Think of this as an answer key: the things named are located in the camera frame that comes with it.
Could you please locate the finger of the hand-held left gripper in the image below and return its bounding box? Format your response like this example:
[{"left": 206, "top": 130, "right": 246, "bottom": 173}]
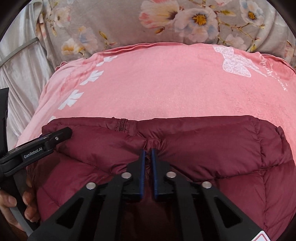
[
  {"left": 42, "top": 127, "right": 73, "bottom": 151},
  {"left": 0, "top": 88, "right": 10, "bottom": 151}
]

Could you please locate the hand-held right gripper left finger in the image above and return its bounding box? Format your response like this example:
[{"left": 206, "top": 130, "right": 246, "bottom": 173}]
[{"left": 28, "top": 149, "right": 147, "bottom": 241}]

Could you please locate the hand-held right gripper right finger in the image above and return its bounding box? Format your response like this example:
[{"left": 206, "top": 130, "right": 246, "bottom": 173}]
[{"left": 151, "top": 148, "right": 266, "bottom": 241}]

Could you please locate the maroon puffer jacket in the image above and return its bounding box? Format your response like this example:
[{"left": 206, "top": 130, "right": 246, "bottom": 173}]
[{"left": 28, "top": 115, "right": 296, "bottom": 241}]

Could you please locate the person's left hand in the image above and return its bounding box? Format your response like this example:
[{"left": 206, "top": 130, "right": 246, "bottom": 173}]
[{"left": 0, "top": 175, "right": 40, "bottom": 232}]

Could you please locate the white satin curtain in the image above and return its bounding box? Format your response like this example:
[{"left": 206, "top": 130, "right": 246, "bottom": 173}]
[{"left": 0, "top": 5, "right": 58, "bottom": 146}]

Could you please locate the pink printed blanket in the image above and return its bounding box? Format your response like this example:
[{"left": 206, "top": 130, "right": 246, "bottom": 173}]
[{"left": 16, "top": 42, "right": 296, "bottom": 149}]

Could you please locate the grey floral bed sheet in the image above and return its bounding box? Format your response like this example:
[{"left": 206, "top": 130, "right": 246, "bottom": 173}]
[{"left": 39, "top": 0, "right": 296, "bottom": 70}]

